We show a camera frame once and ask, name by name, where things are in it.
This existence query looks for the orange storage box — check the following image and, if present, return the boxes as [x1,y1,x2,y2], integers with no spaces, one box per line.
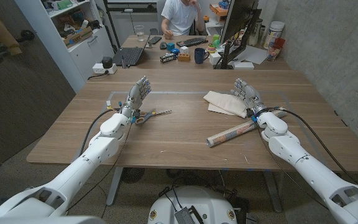
[209,2,229,17]

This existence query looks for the flat white box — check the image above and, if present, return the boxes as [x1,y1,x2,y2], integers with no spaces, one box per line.
[232,61,255,70]

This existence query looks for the printed paper tube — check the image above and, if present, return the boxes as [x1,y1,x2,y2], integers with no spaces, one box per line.
[206,110,288,148]

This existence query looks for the black laptop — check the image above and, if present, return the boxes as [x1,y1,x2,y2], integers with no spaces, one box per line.
[112,34,151,67]

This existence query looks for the black keyboard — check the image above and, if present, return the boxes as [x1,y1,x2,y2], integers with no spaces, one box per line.
[176,37,209,48]

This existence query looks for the black power adapter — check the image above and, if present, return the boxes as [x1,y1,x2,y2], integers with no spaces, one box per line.
[101,56,114,69]

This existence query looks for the white power strip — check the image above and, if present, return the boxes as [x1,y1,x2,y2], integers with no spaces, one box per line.
[91,63,118,75]

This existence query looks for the red snack cup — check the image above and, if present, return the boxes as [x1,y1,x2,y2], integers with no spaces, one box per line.
[266,37,286,62]

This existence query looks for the black round fan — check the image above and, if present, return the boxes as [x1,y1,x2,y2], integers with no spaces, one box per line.
[121,167,145,184]

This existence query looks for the black nitro box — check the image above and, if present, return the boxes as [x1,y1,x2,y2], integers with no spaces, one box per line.
[159,53,177,64]

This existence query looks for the person in white t-shirt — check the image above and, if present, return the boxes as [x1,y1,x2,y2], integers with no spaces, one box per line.
[160,0,205,40]

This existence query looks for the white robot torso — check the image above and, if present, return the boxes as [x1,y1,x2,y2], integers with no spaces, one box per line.
[147,185,238,224]

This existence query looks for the beige folded cloth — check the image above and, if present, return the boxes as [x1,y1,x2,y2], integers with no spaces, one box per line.
[203,90,249,119]

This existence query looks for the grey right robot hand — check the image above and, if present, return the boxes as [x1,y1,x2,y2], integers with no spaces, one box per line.
[231,77,268,117]

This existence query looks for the cardboard box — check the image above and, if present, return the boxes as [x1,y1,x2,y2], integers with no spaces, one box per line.
[62,26,94,48]

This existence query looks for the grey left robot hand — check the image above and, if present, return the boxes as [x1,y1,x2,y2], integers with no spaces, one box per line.
[119,75,152,121]

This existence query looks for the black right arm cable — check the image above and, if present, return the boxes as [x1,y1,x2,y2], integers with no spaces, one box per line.
[270,106,358,187]

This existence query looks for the white labelled canister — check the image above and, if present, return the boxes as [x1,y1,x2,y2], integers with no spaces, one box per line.
[263,21,286,50]

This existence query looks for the black monitor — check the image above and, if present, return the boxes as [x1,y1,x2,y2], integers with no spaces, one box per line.
[213,0,262,70]

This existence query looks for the white shelf cabinet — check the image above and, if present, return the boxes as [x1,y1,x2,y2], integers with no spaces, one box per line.
[14,0,115,93]

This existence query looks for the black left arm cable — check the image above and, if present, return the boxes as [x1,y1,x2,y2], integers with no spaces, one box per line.
[78,108,121,156]

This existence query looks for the white square box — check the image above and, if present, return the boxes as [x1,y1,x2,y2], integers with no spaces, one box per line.
[209,52,223,66]

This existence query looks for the grey table leg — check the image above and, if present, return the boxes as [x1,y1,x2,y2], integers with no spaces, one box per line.
[106,167,124,207]
[262,170,283,213]

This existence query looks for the white paper sheet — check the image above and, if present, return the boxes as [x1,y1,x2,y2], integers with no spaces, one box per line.
[234,45,269,65]

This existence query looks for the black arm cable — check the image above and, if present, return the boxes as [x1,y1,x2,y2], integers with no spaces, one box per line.
[78,108,121,156]
[270,106,358,187]

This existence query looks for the clear drinking glass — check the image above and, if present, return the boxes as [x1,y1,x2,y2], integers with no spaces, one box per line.
[134,25,145,42]

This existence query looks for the grey yellow handled scissors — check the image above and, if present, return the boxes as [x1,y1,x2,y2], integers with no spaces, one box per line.
[134,109,173,126]

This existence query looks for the dark blue mug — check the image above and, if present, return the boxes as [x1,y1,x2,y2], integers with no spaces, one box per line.
[194,47,210,65]

